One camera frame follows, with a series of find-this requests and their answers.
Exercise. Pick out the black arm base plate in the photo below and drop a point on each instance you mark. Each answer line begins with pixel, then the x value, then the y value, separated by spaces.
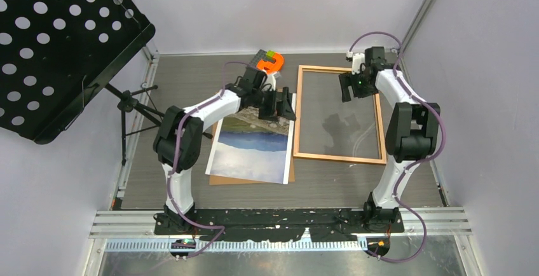
pixel 273 225

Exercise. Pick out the black perforated music stand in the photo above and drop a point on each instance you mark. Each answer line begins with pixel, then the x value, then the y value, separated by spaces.
pixel 57 55

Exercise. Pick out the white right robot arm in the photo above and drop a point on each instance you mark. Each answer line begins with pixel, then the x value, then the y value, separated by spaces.
pixel 411 136

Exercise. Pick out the green lego brick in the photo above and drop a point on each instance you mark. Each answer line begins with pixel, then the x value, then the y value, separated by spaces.
pixel 270 55

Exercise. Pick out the landscape photo print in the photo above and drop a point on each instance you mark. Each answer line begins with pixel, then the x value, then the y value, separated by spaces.
pixel 252 152

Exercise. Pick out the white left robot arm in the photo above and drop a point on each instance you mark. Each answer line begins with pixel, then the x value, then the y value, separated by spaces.
pixel 178 141

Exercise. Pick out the brown cardboard backing board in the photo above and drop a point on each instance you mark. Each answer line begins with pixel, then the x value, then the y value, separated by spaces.
pixel 290 173

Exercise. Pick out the grey lego baseplate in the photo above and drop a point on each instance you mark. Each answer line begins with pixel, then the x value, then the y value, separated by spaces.
pixel 261 55

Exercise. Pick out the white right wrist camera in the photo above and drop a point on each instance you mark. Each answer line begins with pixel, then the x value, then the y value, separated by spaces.
pixel 356 59

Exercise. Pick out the aluminium rail with ruler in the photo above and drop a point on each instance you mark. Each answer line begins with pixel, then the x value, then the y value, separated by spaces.
pixel 134 232

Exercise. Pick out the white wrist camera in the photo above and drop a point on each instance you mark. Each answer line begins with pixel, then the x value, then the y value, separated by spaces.
pixel 356 59
pixel 271 81

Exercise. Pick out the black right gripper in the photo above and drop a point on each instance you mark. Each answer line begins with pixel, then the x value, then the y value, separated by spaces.
pixel 346 80

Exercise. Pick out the wooden picture frame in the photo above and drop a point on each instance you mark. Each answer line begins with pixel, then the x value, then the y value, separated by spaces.
pixel 382 160

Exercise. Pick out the transparent acrylic sheet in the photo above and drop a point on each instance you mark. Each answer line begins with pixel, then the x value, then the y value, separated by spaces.
pixel 332 127

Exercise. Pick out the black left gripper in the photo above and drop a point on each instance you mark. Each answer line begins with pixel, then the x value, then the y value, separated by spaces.
pixel 279 109

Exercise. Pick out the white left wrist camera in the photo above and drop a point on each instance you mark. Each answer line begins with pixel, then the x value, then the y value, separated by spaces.
pixel 271 81

